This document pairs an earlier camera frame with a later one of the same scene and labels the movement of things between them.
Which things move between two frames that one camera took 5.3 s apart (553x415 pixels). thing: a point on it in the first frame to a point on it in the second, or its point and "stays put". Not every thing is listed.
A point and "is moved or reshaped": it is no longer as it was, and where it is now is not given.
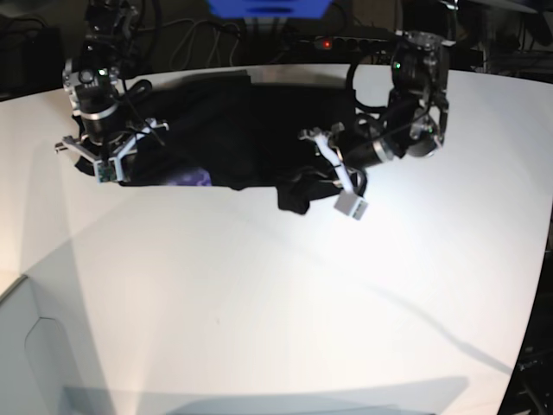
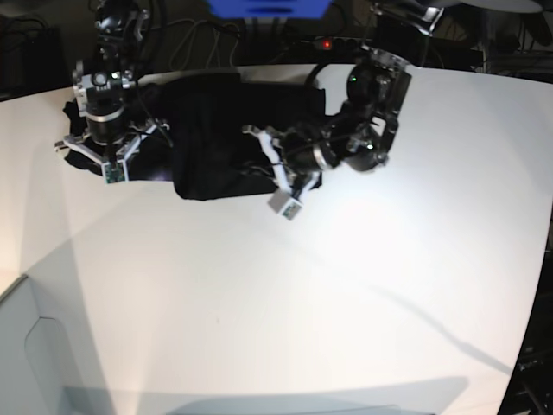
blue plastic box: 270,9 stays put
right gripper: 353,180 to 296,160
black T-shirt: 215,129 is moved or reshaped
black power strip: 346,43 stays put
